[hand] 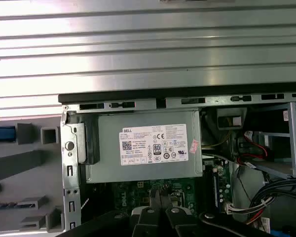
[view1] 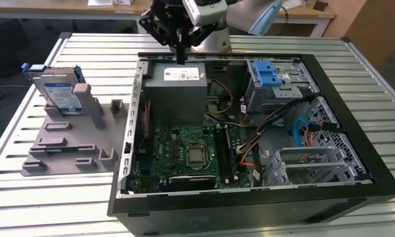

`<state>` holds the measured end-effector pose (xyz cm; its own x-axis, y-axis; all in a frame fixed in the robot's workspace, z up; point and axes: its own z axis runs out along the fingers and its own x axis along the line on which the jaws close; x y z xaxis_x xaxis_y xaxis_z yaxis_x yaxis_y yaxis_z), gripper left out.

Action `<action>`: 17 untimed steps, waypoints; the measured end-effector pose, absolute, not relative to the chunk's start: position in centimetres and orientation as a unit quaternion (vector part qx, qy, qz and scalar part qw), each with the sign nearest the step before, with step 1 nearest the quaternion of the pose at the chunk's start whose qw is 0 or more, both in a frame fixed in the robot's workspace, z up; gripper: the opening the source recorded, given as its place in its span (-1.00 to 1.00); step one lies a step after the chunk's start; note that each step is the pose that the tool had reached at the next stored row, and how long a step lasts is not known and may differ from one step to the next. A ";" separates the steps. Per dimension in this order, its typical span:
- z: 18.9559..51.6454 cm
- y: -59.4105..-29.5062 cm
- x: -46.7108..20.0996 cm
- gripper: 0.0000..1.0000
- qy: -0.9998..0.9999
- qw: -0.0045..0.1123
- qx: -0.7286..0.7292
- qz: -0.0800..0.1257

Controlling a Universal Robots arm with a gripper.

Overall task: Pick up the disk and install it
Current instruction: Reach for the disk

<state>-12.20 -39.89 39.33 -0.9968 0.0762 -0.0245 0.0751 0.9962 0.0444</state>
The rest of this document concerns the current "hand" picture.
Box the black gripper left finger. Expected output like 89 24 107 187
58 190 163 237

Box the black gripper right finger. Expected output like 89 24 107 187
162 189 271 237

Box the CPU socket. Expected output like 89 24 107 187
168 189 187 210

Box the green motherboard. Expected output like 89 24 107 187
85 160 235 224

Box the RAM stick with blue label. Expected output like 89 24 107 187
213 167 220 213

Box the grey power supply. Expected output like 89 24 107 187
85 110 204 185

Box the black PC case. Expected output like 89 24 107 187
58 91 296 237

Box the grey parts rack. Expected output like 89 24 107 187
0 116 66 234

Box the metal drive cage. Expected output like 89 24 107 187
255 101 296 181

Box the yellow wire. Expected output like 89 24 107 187
201 116 234 150

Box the red drive wire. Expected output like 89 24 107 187
243 136 275 159

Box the black cable bundle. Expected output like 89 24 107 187
246 177 296 224

